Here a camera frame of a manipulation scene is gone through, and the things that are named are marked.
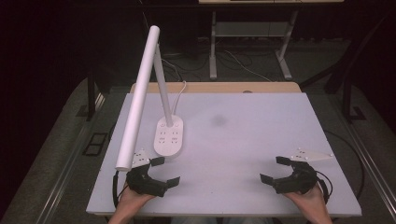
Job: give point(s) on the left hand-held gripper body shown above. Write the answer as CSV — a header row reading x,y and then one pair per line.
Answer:
x,y
144,183

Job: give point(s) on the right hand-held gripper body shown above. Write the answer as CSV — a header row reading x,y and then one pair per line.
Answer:
x,y
300,180

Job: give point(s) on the white desk lamp with sockets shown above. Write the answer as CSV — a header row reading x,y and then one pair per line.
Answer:
x,y
137,102

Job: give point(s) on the person's left hand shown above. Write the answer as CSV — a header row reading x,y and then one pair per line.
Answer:
x,y
132,202

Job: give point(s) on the person's right hand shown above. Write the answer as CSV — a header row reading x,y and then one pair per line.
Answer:
x,y
309,202

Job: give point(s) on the black metal stand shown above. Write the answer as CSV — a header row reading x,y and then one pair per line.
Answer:
x,y
347,99
91,96

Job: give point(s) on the desk with grey metal legs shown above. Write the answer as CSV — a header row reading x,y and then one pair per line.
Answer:
x,y
249,29

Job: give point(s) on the black rectangular floor frame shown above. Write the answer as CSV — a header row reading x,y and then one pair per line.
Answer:
x,y
95,144

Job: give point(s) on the aluminium floor rail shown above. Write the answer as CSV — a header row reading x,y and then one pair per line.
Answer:
x,y
70,168
370,161

